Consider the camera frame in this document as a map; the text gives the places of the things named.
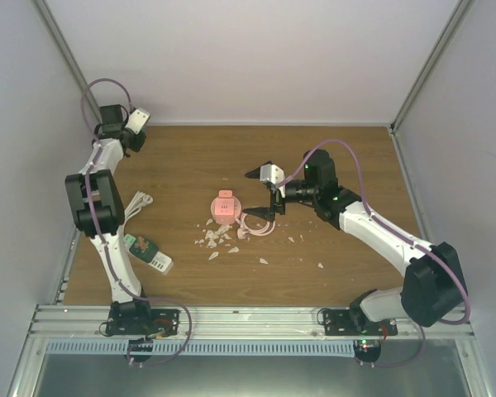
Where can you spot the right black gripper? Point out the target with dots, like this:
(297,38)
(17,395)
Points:
(269,212)

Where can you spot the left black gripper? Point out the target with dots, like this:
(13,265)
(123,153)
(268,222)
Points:
(137,145)

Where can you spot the pink round power strip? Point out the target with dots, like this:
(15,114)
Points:
(238,209)

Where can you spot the pink cube socket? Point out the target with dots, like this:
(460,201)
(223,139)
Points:
(224,208)

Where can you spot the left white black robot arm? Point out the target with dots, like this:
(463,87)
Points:
(98,212)

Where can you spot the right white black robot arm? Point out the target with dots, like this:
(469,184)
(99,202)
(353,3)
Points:
(433,282)

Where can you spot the white power strip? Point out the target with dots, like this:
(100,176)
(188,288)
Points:
(152,256)

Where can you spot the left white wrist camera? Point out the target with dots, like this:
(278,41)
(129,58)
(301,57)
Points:
(137,120)

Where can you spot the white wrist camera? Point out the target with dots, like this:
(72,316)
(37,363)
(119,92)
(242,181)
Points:
(137,120)
(273,177)

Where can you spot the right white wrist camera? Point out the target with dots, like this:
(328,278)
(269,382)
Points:
(273,177)

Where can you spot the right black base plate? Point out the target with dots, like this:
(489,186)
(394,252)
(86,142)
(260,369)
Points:
(347,322)

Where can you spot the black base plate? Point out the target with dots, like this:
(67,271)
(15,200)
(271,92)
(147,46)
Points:
(347,322)
(150,323)

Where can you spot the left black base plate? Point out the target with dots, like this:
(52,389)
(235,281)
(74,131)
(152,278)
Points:
(150,323)

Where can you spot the aluminium rail frame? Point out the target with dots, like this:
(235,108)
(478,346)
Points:
(271,289)

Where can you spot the grey slotted cable duct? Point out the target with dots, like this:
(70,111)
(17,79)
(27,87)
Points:
(65,346)

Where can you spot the right aluminium post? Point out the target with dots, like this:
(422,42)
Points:
(447,34)

